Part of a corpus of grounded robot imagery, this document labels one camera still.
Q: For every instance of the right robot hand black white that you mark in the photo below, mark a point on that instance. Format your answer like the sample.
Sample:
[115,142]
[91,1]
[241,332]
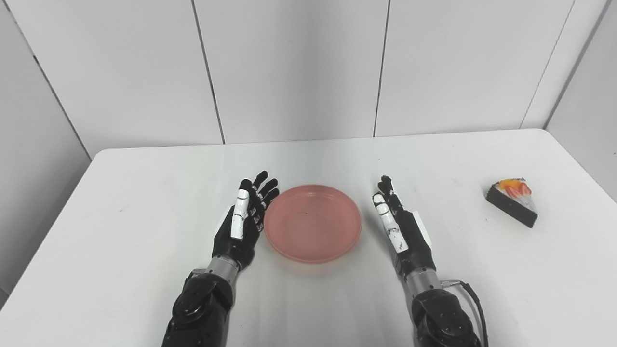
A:
[402,231]

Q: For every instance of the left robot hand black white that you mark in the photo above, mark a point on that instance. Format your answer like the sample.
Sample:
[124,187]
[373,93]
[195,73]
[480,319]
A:
[243,224]

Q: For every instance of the pink round plate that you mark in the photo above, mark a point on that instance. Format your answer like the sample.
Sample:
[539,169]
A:
[313,223]

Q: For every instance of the chocolate cake slice with fruit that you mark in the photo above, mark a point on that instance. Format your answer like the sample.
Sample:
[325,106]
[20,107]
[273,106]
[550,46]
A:
[513,201]

